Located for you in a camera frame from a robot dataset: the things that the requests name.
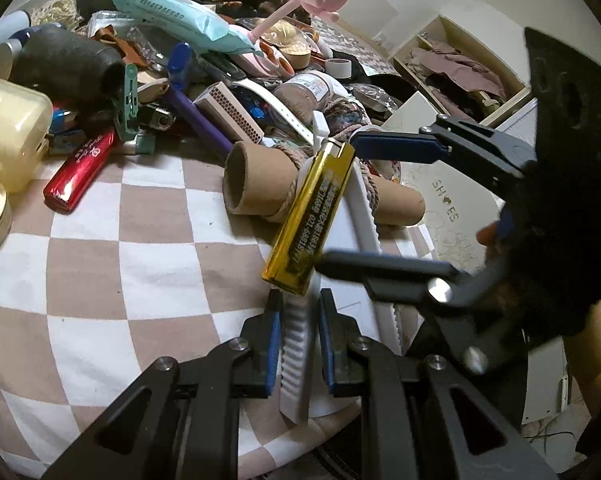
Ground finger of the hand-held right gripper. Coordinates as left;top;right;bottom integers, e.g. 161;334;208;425
349;114;538;196
314;249;526;376

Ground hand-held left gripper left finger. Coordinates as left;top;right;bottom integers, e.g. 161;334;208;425
43;289;284;480

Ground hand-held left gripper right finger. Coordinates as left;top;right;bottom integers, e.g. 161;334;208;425
317;287;561;480

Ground white plastic container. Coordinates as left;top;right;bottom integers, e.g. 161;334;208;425
279;91;506;423

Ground gold lighter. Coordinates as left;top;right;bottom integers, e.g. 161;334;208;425
262;139;356;297

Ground clear bag with dark item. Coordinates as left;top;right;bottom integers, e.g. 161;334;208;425
353;82;403;113

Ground black cloth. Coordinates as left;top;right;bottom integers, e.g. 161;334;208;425
330;50;416;93

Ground pile of mauve clothes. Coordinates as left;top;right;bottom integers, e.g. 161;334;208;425
405;40;511;113

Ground small white tape roll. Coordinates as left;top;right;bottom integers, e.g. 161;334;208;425
325;57;353;80

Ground clear toothpick jar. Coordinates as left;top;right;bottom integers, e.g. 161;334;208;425
273;71;348;111

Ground brown paper tape roll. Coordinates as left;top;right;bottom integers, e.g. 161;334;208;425
280;42;313;71

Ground wooden drawer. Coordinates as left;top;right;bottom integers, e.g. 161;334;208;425
393;14;531;126

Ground cardboard tube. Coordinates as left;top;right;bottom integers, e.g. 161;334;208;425
223;141;427;227

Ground plastic bag with gold item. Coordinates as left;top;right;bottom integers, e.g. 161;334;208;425
260;20;316;53

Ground checkered bed sheet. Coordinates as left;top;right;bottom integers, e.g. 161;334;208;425
0;0;436;480

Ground white matchbox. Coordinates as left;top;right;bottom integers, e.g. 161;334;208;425
193;81;265;147

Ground purple pen with blue cap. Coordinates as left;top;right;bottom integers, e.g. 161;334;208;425
168;42;234;158

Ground black silver lighter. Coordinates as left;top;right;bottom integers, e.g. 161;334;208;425
138;102;174;131

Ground teal wet wipes pack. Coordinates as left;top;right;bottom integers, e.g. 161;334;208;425
110;0;261;56

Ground red foil tube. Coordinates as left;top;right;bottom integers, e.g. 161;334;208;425
44;127;118;213

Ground green clothespin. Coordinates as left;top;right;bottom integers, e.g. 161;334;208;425
111;62;140;142

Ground blue lighter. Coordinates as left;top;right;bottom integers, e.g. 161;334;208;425
50;105;88;136

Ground cream plastic jar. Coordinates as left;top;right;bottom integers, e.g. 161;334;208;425
0;71;54;193

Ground black cylinder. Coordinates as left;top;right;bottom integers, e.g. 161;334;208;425
9;26;127;106

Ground white grey bottle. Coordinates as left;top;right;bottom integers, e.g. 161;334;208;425
0;10;31;68

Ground braided rope bundle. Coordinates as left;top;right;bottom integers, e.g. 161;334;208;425
320;97;381;133

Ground rope wound on tube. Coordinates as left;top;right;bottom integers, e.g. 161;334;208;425
273;137;383;228

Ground white watch strap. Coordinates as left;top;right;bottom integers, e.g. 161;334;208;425
230;77;315;143

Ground orange handled scissors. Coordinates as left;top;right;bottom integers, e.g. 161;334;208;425
250;40;296;77

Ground brown leather strap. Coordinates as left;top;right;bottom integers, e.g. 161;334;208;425
90;25;146;68

